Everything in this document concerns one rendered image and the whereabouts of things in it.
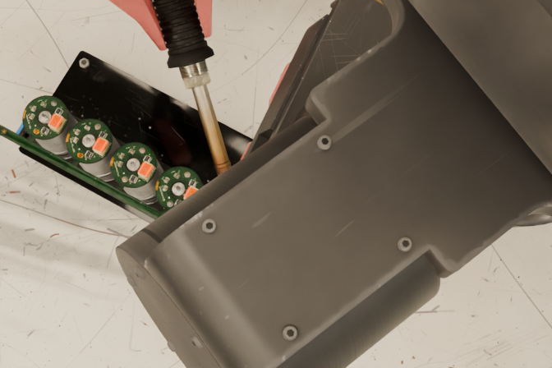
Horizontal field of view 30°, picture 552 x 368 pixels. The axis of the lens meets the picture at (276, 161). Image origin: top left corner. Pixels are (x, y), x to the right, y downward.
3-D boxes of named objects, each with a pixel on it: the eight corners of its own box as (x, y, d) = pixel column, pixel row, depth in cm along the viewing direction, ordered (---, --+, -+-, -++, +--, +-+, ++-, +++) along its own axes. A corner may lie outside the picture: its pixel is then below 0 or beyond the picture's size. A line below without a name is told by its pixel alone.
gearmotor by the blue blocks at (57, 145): (60, 115, 61) (37, 87, 56) (95, 134, 61) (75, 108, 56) (39, 150, 60) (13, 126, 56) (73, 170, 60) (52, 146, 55)
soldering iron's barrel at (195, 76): (240, 175, 55) (205, 58, 54) (241, 180, 53) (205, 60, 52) (213, 182, 55) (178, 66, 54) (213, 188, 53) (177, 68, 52)
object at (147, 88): (22, 155, 62) (16, 149, 61) (85, 55, 63) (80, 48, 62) (255, 282, 59) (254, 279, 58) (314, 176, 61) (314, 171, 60)
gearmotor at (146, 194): (141, 158, 60) (125, 134, 55) (177, 178, 60) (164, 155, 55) (119, 195, 60) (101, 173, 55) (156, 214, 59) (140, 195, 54)
